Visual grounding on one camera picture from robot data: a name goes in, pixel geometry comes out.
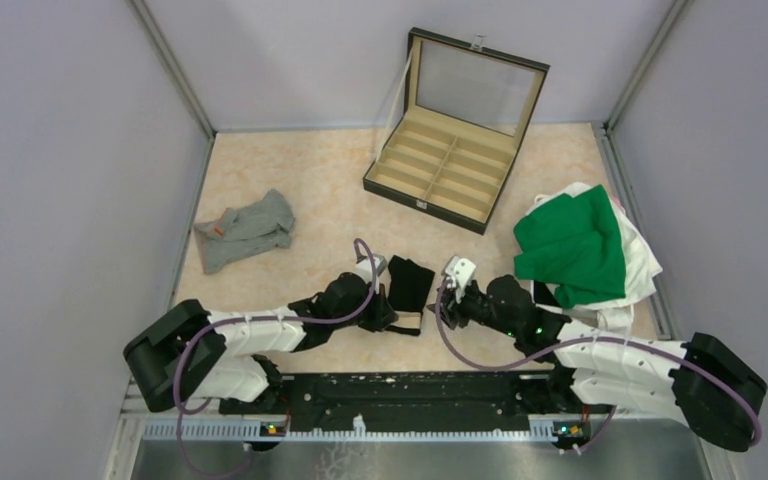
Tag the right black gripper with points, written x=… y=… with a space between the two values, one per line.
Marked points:
x=453 y=312

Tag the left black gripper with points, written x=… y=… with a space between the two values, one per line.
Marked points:
x=382 y=313

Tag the black underwear with beige waistband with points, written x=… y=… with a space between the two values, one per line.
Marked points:
x=410 y=285

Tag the grey striped underwear orange trim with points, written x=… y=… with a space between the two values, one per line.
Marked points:
x=241 y=233

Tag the black leather compartment box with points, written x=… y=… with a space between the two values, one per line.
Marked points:
x=455 y=129

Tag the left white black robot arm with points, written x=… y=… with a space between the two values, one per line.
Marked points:
x=194 y=353

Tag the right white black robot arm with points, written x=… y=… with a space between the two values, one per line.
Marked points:
x=700 y=383

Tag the green cloth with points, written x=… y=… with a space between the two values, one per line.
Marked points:
x=573 y=242

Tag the white cloth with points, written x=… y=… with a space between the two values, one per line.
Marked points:
x=641 y=268

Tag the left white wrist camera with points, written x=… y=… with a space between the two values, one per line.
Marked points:
x=370 y=268

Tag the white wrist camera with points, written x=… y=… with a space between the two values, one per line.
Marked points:
x=370 y=268
x=458 y=273

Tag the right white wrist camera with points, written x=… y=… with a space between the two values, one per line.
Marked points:
x=458 y=273

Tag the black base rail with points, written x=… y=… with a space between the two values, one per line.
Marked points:
x=416 y=401

